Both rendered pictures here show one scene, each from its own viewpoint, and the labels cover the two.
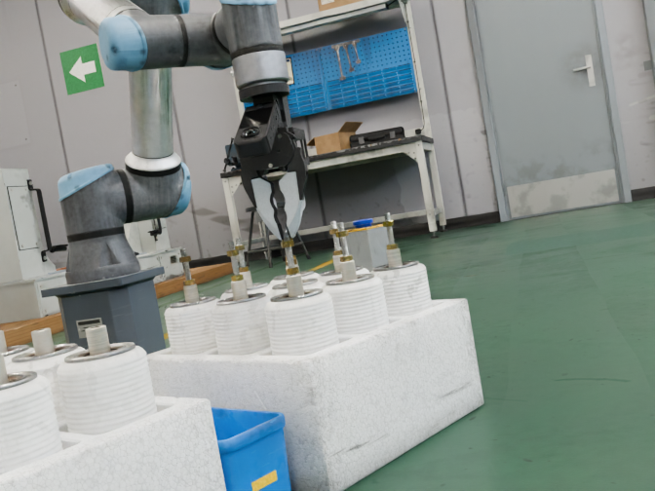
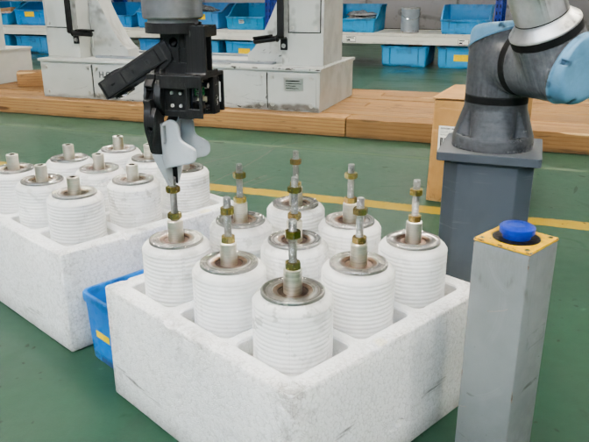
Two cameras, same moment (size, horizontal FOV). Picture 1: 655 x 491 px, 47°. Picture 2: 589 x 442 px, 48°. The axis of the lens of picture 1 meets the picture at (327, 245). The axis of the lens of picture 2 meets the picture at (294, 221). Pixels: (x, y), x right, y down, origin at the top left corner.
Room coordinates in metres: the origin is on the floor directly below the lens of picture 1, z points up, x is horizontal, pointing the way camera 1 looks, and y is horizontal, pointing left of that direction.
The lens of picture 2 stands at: (1.26, -0.81, 0.59)
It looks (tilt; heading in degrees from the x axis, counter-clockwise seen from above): 19 degrees down; 93
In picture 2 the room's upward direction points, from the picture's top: straight up
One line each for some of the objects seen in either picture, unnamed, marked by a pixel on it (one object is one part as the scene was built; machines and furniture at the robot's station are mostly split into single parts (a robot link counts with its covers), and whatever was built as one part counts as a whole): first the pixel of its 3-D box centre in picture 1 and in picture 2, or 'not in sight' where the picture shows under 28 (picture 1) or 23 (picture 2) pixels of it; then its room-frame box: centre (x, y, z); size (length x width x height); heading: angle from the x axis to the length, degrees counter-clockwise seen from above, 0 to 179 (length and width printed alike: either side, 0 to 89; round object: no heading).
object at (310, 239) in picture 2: (294, 284); (294, 239); (1.21, 0.06, 0.25); 0.08 x 0.08 x 0.01
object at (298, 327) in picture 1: (307, 359); (180, 297); (1.05, 0.05, 0.16); 0.10 x 0.10 x 0.18
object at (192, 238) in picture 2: (296, 295); (176, 239); (1.05, 0.05, 0.25); 0.08 x 0.08 x 0.01
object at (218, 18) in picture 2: not in sight; (211, 15); (0.14, 5.35, 0.36); 0.50 x 0.38 x 0.21; 75
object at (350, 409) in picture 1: (312, 381); (294, 341); (1.21, 0.06, 0.09); 0.39 x 0.39 x 0.18; 48
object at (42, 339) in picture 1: (43, 343); (132, 173); (0.89, 0.36, 0.26); 0.02 x 0.02 x 0.03
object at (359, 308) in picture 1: (360, 338); (230, 325); (1.13, -0.02, 0.16); 0.10 x 0.10 x 0.18
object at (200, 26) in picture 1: (214, 39); not in sight; (1.14, 0.11, 0.64); 0.11 x 0.11 x 0.08; 28
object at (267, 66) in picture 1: (258, 74); (173, 4); (1.06, 0.05, 0.57); 0.08 x 0.08 x 0.05
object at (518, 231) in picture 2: (363, 224); (516, 232); (1.48, -0.08, 0.32); 0.04 x 0.04 x 0.02
